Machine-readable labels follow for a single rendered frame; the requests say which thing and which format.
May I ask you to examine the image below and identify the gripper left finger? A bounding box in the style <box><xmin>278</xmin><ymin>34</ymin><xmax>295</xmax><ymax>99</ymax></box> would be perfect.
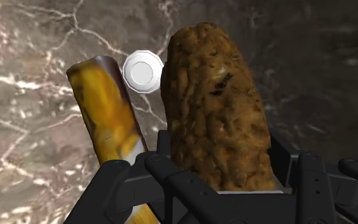
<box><xmin>63</xmin><ymin>129</ymin><xmax>229</xmax><ymax>224</ymax></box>

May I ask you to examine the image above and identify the yellow brown flat box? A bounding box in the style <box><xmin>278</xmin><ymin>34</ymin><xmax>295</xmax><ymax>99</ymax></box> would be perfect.
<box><xmin>65</xmin><ymin>55</ymin><xmax>162</xmax><ymax>224</ymax></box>

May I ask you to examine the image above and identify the white round cap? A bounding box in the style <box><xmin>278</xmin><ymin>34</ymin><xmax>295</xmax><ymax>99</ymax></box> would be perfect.
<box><xmin>122</xmin><ymin>50</ymin><xmax>165</xmax><ymax>94</ymax></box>

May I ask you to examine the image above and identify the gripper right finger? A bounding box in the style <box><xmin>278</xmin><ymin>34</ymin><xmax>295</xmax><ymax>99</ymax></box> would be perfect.
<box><xmin>268</xmin><ymin>129</ymin><xmax>358</xmax><ymax>224</ymax></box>

